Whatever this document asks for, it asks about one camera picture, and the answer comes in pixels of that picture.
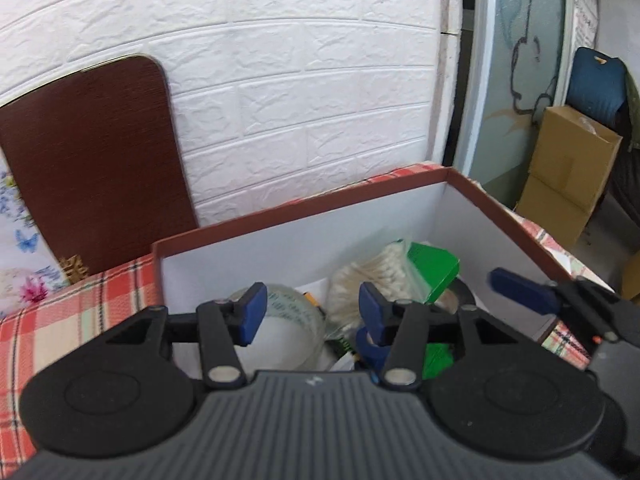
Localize maroon box lid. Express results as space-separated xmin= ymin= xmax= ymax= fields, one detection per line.
xmin=1 ymin=55 xmax=198 ymax=274

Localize floral white headboard panel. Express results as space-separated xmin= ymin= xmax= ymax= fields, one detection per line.
xmin=0 ymin=156 xmax=70 ymax=318

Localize bag of cotton swabs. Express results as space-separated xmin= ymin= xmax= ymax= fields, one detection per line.
xmin=326 ymin=240 xmax=431 ymax=330

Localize glass door with cartoon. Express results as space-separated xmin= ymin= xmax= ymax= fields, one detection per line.
xmin=451 ymin=0 xmax=601 ymax=206

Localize maroon open storage box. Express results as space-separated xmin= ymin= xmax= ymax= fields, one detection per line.
xmin=152 ymin=164 xmax=591 ymax=376

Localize green small packet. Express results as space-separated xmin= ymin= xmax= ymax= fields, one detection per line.
xmin=407 ymin=242 xmax=460 ymax=304

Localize stacked brown cardboard boxes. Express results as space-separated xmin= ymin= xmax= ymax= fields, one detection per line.
xmin=515 ymin=106 xmax=622 ymax=249

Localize red plaid bed sheet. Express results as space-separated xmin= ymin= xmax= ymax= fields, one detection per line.
xmin=1 ymin=174 xmax=591 ymax=478

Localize clear packing tape roll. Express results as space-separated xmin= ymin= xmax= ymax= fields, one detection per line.
xmin=235 ymin=284 xmax=326 ymax=376

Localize black round tin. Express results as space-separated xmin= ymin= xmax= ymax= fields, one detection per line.
xmin=435 ymin=278 xmax=477 ymax=314

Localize blue ring object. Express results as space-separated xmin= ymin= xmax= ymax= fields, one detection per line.
xmin=355 ymin=327 xmax=390 ymax=373

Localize blue chair back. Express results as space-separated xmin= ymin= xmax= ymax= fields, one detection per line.
xmin=565 ymin=47 xmax=628 ymax=133

